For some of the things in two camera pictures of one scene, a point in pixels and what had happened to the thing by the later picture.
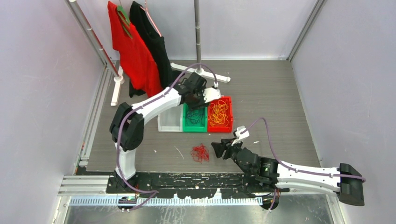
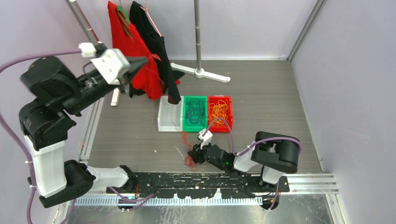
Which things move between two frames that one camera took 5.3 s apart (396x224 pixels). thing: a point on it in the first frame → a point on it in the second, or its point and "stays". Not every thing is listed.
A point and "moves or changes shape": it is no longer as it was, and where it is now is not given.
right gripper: [225, 144] → [197, 154]
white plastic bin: [171, 120] stays
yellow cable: [218, 115] stays
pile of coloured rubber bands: [200, 153] moves or changes shape
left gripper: [201, 102] → [135, 62]
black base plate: [190, 185] stays
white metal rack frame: [205, 74] stays
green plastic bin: [194, 120] stays
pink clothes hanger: [151, 18] stays
